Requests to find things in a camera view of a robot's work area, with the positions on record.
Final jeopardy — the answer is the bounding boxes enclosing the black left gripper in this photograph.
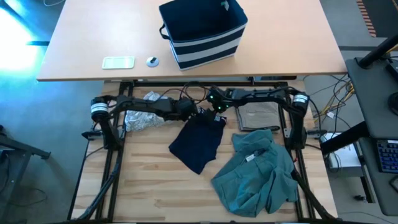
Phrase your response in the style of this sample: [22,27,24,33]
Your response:
[172,98,207,122]

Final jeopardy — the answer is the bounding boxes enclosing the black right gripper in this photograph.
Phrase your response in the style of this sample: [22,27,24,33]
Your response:
[206,87,233,121]

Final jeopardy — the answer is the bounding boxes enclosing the navy Puma underwear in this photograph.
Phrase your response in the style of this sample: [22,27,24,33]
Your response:
[168,107,228,175]

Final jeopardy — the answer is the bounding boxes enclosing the khaki shorts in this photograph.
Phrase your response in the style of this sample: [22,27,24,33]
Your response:
[235,101,282,133]

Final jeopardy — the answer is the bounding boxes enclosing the white leaf-print cloth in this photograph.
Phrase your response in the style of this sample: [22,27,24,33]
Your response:
[124,90,170,133]

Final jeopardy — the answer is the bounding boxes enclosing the navy white striped fabric bin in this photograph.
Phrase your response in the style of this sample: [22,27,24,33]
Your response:
[159,0,249,72]

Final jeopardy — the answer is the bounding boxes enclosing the teal green shorts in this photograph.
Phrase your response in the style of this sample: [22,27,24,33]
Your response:
[210,129,299,218]

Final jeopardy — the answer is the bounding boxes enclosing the light wooden office desk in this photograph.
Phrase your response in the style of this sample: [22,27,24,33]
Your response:
[36,0,348,82]

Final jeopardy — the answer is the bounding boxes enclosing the white box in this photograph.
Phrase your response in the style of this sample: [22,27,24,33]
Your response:
[323,133,363,170]

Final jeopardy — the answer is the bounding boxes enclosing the dark grey side desk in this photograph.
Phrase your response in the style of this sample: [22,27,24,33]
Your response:
[345,57,398,217]

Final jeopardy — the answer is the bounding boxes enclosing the black monitor pole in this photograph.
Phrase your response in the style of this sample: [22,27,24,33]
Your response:
[357,35,398,69]

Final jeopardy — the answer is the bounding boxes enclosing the black backlit keyboard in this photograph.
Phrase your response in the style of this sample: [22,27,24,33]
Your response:
[376,139,398,174]

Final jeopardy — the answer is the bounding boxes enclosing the grey metal side table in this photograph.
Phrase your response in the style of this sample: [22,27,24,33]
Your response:
[0,124,51,224]

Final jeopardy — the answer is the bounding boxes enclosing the dark rug with orange edge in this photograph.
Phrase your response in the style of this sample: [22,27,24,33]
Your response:
[356,0,398,38]

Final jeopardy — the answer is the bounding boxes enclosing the black aluminium table frame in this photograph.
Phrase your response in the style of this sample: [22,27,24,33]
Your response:
[67,80,343,224]

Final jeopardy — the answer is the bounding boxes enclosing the yellow and black cable bundle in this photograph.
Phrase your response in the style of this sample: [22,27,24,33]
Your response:
[312,74,355,124]

